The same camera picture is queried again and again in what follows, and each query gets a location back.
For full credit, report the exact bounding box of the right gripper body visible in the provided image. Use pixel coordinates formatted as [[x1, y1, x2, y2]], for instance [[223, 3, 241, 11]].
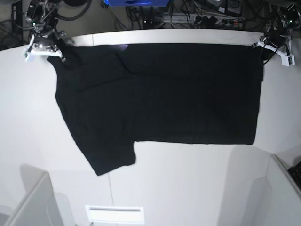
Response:
[[32, 25, 66, 52]]

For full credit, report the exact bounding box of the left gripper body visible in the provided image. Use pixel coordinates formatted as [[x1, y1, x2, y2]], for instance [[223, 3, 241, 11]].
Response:
[[263, 28, 291, 51]]

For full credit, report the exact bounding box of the black T-shirt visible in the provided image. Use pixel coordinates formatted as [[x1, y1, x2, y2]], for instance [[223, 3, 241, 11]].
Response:
[[48, 43, 264, 176]]

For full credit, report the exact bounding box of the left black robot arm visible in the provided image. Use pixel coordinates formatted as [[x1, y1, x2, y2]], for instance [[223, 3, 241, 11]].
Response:
[[253, 0, 301, 66]]

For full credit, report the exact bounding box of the blue box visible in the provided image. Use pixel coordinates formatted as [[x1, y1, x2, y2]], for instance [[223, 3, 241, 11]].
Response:
[[104, 0, 169, 7]]

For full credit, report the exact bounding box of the black keyboard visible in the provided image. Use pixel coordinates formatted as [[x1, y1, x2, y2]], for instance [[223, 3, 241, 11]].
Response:
[[288, 162, 301, 189]]

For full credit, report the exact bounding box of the grey right partition panel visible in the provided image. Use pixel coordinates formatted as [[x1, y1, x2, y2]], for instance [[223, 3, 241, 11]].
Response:
[[241, 155, 301, 226]]

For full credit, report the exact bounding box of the grey partition panel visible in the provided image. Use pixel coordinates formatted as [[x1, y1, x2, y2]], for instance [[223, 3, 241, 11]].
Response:
[[241, 155, 301, 226], [0, 164, 76, 226]]

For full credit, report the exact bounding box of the grey left partition panel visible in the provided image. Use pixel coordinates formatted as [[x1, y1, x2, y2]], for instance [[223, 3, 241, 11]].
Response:
[[0, 164, 76, 226]]

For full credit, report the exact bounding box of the white slotted table grommet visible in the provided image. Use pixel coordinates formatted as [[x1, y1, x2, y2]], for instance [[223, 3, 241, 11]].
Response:
[[86, 205, 145, 224]]

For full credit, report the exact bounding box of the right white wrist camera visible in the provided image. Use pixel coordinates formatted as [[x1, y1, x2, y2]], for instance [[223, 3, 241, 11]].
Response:
[[23, 35, 62, 62]]

